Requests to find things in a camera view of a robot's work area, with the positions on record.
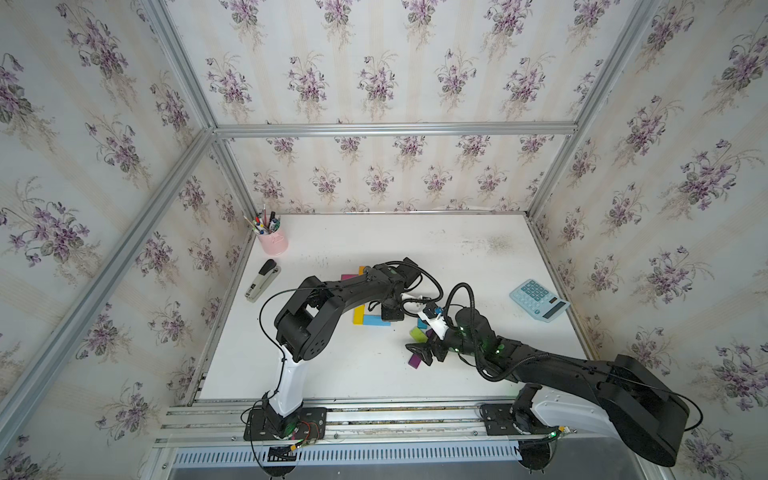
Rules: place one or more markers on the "black and white stapler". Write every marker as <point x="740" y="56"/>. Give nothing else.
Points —
<point x="265" y="276"/>

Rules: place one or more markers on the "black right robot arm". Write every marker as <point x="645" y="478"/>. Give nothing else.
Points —
<point x="619" y="398"/>

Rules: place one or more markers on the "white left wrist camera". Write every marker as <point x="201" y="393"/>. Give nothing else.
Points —
<point x="414" y="303"/>

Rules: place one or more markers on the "purple wooden block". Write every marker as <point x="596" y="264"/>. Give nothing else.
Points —
<point x="415" y="361"/>

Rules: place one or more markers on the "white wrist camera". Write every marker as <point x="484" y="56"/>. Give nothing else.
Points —
<point x="414" y="303"/>
<point x="432" y="315"/>

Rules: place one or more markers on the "pink metal pen bucket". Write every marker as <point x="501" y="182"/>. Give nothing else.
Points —
<point x="273" y="244"/>

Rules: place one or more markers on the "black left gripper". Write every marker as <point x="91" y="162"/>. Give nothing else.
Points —
<point x="397" y="316"/>

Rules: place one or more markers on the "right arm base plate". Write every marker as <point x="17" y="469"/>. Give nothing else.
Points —
<point x="508" y="419"/>

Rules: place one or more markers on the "aluminium front rail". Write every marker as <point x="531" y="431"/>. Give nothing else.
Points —
<point x="221" y="423"/>

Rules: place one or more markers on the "green wooden block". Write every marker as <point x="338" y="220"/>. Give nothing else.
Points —
<point x="418" y="335"/>

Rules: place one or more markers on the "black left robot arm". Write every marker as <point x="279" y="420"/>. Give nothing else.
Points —
<point x="308" y="320"/>

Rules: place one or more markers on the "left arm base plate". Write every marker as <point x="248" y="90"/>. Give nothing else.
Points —
<point x="263" y="423"/>

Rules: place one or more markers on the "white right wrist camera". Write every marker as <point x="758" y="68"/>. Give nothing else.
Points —
<point x="432" y="315"/>

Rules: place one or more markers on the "light blue calculator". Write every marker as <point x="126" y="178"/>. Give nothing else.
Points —
<point x="539" y="302"/>

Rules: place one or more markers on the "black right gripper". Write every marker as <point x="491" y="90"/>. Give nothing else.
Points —
<point x="423" y="350"/>

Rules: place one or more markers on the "light blue wooden block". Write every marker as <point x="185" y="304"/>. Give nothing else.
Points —
<point x="375" y="320"/>

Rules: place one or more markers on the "yellow block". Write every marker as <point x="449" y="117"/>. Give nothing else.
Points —
<point x="359" y="315"/>

